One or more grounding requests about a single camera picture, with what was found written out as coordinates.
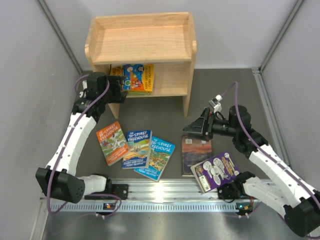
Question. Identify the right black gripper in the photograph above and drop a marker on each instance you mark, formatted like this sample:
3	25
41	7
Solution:
203	126

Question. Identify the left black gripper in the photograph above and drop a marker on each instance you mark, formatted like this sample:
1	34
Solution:
115	82

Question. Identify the lime green 65-Storey Treehouse book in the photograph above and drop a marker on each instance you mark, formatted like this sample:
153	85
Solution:
139	93

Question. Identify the yellow 130-Storey Treehouse book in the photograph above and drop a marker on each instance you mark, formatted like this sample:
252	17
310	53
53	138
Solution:
138	77

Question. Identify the blue 26-Storey Treehouse book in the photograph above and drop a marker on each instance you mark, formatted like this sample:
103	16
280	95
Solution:
160	153

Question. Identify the orange 78-Storey Treehouse book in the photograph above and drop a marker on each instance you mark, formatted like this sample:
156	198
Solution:
113	143

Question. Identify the blue 91-Storey Treehouse book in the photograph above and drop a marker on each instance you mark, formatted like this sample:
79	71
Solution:
139	144

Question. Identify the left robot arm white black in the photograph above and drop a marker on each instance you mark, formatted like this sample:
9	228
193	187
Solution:
58	179

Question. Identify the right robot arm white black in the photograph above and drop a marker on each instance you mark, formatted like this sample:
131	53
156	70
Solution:
297	202

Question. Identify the dark sunset cover book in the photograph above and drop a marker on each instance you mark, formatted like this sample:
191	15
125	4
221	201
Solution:
194	151

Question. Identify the purple Treehouse book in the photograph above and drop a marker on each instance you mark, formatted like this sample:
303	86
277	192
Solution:
215	171

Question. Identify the wooden two-tier bookshelf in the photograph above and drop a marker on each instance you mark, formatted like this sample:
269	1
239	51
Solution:
167	40

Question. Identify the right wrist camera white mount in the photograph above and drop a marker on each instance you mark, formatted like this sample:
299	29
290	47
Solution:
215	103

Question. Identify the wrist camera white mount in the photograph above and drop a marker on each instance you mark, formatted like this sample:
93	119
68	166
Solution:
215	103
82	93

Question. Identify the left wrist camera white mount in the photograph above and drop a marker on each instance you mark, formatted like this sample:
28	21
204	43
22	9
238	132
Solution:
82	93

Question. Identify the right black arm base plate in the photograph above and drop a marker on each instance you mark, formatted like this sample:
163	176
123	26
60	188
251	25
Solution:
231	191

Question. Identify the aluminium mounting rail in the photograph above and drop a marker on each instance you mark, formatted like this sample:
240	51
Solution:
164	191

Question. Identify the slotted grey cable duct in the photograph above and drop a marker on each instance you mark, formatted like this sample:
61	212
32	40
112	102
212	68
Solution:
139	207

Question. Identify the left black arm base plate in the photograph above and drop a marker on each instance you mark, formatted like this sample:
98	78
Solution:
119	190

